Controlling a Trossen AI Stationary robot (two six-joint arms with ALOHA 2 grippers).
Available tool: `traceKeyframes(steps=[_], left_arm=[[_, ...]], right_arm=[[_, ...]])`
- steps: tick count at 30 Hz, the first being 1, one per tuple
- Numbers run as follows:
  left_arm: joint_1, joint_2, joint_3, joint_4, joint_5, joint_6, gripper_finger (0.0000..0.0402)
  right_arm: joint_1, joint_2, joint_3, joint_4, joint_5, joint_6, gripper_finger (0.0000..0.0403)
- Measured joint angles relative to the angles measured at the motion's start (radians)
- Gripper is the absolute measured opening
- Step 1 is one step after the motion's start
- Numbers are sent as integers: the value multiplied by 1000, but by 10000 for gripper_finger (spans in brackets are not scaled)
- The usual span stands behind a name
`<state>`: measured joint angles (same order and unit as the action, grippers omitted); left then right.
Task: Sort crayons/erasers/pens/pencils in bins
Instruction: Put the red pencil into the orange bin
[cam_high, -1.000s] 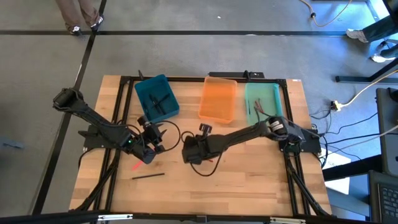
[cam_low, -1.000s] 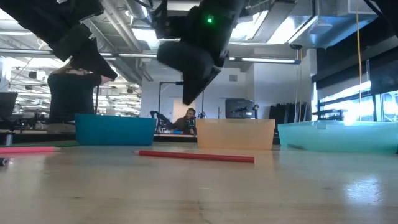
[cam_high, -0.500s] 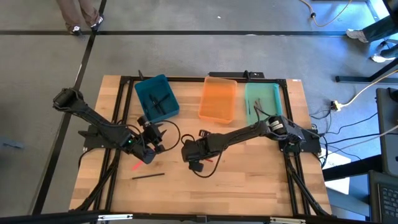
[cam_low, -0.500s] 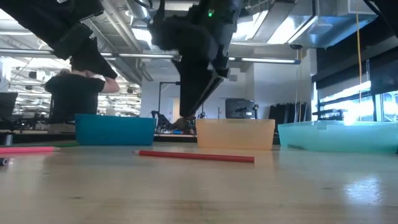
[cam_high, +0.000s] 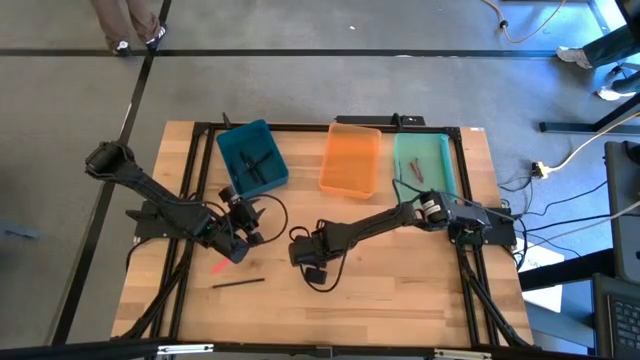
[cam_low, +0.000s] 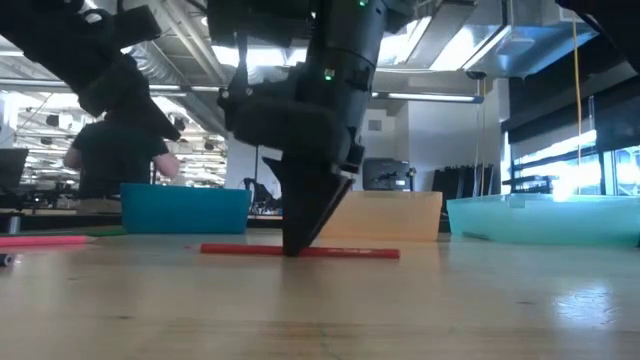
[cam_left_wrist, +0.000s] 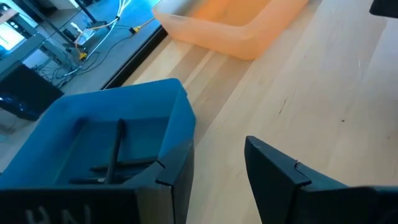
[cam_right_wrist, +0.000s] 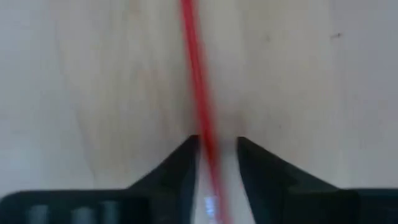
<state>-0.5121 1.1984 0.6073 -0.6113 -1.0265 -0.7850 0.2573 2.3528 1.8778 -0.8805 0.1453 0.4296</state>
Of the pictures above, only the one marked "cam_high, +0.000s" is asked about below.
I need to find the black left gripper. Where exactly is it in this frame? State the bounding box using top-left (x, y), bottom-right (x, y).
top-left (218, 185), bottom-right (268, 236)

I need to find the dark blue plastic bin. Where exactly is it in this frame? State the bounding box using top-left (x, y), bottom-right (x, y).
top-left (215, 118), bottom-right (291, 199)

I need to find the black pencil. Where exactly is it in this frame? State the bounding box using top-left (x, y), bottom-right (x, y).
top-left (211, 277), bottom-right (267, 290)

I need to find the orange translucent plastic bin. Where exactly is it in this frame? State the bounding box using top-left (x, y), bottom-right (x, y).
top-left (318, 122), bottom-right (383, 201)

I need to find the black mounting bar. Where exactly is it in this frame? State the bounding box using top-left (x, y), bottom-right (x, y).
top-left (334, 113), bottom-right (426, 128)

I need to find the light turquoise plastic bin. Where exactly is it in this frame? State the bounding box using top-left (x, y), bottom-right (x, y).
top-left (392, 132), bottom-right (459, 206)

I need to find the black gantry beam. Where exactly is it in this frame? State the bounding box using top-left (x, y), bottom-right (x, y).
top-left (0, 338), bottom-right (640, 360)

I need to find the person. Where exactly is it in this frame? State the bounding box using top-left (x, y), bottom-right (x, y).
top-left (89, 0), bottom-right (169, 57)
top-left (556, 22), bottom-right (640, 102)

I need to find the white paper sheet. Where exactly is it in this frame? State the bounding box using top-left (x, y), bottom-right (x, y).
top-left (517, 237), bottom-right (566, 314)

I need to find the black desk leg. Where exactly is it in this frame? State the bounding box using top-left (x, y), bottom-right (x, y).
top-left (517, 248), bottom-right (616, 292)

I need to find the black office desk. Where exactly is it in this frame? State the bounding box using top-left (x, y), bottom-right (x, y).
top-left (538, 92), bottom-right (640, 135)

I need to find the grey equipment case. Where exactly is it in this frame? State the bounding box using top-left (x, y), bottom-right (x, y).
top-left (603, 140), bottom-right (640, 286)

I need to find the dark laptop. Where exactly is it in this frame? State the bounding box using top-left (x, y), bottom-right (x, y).
top-left (592, 273), bottom-right (640, 360)

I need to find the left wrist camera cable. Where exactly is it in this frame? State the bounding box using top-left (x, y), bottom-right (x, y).
top-left (247, 193), bottom-right (290, 246)

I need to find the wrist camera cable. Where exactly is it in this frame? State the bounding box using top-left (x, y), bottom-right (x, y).
top-left (247, 193), bottom-right (290, 246)
top-left (288, 224), bottom-right (351, 294)

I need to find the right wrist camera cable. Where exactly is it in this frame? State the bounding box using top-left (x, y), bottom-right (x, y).
top-left (288, 224), bottom-right (351, 294)

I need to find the black aluminium table frame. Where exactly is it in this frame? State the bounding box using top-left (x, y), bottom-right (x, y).
top-left (112, 112), bottom-right (534, 351)

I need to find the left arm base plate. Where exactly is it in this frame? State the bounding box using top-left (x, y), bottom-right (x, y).
top-left (124, 199), bottom-right (201, 241)

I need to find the silver bracket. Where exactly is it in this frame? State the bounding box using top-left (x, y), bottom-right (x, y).
top-left (433, 348), bottom-right (494, 360)
top-left (157, 343), bottom-right (215, 357)

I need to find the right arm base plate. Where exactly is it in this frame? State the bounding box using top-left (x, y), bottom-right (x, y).
top-left (448, 204), bottom-right (517, 247)

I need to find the black floor cable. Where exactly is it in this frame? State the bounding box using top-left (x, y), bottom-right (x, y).
top-left (519, 212), bottom-right (640, 237)
top-left (499, 174), bottom-right (610, 221)

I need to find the cream power cable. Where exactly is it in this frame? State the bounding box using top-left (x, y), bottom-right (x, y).
top-left (544, 110), bottom-right (640, 174)

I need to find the grey floor cable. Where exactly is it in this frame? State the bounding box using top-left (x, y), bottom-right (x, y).
top-left (519, 199), bottom-right (640, 251)

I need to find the yellow hanging cable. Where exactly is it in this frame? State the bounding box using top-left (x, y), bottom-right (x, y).
top-left (479, 0), bottom-right (569, 45)

